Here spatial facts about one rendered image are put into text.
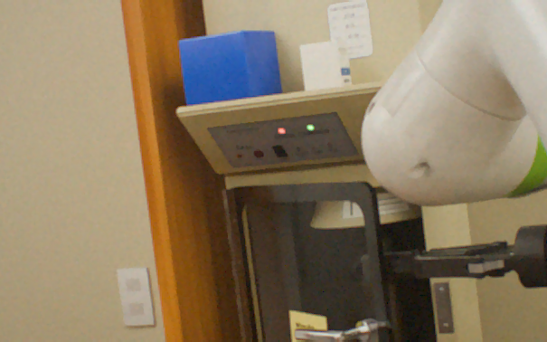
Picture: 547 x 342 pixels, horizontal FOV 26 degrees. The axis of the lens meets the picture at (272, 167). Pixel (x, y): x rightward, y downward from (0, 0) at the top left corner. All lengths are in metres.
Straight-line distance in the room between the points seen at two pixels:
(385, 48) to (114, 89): 0.84
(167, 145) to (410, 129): 0.73
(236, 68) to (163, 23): 0.18
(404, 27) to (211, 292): 0.49
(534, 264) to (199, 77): 0.51
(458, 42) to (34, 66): 1.54
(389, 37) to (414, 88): 0.60
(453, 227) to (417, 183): 0.62
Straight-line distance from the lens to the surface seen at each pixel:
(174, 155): 1.67
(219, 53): 1.56
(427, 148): 0.98
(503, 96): 0.96
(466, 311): 1.64
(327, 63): 1.52
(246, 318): 1.69
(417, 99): 0.97
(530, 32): 0.85
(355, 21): 1.59
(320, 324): 1.56
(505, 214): 2.00
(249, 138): 1.58
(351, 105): 1.49
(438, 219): 1.57
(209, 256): 1.74
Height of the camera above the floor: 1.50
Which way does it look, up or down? 3 degrees down
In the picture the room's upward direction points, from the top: 7 degrees counter-clockwise
